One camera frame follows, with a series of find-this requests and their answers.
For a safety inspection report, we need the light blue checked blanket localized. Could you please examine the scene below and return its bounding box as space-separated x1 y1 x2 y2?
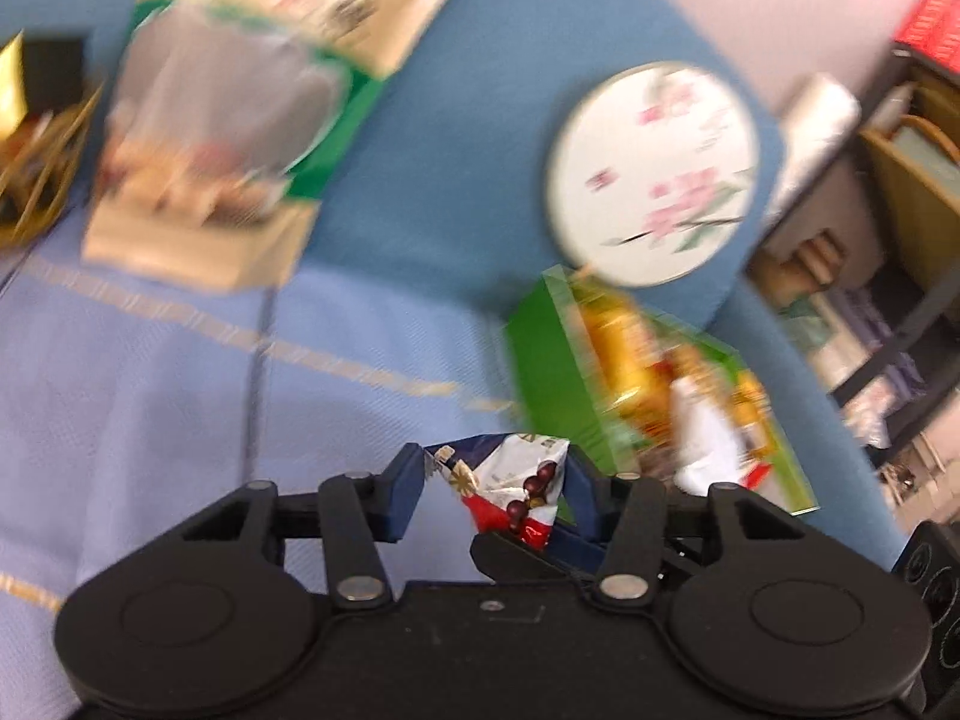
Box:
0 202 526 720

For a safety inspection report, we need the white blue red snack packet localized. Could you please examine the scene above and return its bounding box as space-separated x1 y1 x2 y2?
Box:
423 430 575 550

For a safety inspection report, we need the red printed box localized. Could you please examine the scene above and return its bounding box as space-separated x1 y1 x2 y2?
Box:
891 0 960 85

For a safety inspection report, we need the black gold small box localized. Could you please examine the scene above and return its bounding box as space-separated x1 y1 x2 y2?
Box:
0 32 89 137

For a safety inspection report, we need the beige green grain bag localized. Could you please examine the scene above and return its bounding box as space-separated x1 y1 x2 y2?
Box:
81 0 497 295

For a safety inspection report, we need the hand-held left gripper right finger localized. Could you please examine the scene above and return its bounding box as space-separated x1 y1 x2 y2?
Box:
557 445 806 605

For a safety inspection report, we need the green cardboard box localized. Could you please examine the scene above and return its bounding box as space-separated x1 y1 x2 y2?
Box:
501 265 820 517

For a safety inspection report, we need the dark metal shelf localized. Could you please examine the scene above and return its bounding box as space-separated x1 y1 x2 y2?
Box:
750 45 960 496

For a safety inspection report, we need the clear plastic roll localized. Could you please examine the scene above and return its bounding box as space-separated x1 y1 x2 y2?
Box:
776 73 862 192

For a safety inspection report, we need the blue fabric sofa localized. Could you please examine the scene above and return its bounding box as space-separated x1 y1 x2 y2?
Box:
0 0 912 571

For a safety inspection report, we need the round floral fan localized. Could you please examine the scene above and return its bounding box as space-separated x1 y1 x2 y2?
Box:
543 59 760 291

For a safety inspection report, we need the pile of assorted snack packets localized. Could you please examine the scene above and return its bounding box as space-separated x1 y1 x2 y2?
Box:
568 291 782 497

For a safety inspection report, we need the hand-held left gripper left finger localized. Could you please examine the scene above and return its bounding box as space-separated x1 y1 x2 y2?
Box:
180 441 428 613

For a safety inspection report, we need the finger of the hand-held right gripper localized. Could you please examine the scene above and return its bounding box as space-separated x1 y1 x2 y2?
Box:
469 527 606 587

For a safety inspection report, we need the gold woven basket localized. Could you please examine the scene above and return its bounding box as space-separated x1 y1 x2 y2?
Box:
0 82 107 250

